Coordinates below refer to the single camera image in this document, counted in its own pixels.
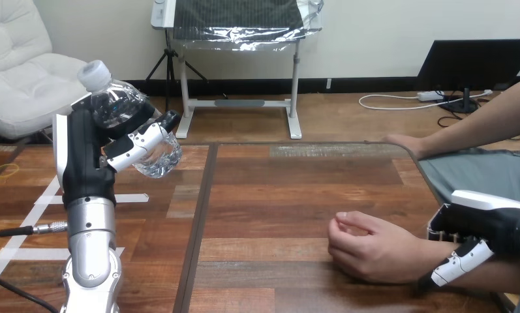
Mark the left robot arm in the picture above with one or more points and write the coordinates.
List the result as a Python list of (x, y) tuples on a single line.
[(91, 242)]

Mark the white cushioned chair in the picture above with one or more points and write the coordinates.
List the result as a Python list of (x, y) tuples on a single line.
[(22, 73)]

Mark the white desk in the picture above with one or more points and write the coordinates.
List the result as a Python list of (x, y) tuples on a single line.
[(238, 103)]

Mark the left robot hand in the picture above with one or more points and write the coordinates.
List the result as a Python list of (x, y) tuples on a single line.
[(83, 164)]

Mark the person's body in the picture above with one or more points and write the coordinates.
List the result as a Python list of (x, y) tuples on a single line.
[(480, 172)]

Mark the black tripod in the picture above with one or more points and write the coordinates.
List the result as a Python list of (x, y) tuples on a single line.
[(169, 65)]

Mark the person's hand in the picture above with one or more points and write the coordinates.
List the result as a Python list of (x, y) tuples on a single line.
[(380, 250), (409, 142)]

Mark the clear water bottle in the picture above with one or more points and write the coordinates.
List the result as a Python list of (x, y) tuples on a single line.
[(117, 103)]

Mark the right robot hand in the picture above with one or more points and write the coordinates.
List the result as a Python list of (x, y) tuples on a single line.
[(484, 220)]

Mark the foil sheet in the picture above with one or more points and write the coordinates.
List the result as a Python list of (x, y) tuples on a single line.
[(242, 35)]

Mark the person's forearm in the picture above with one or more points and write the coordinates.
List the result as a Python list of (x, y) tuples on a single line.
[(501, 276), (484, 119)]

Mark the dark screen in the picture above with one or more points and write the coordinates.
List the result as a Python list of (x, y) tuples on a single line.
[(471, 62)]

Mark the white power strip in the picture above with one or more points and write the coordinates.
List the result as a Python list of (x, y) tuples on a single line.
[(430, 96)]

